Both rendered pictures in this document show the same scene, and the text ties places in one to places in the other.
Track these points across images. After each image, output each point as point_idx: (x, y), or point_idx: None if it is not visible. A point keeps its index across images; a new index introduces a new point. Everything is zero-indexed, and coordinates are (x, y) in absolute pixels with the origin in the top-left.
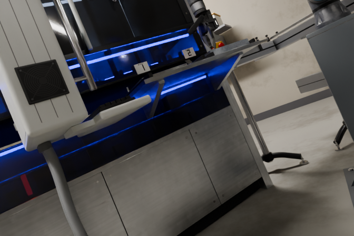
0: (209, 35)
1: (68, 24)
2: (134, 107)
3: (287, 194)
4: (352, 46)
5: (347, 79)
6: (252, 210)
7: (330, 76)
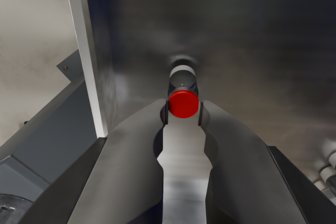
0: (107, 169)
1: None
2: None
3: None
4: (8, 145)
5: (50, 109)
6: None
7: (55, 107)
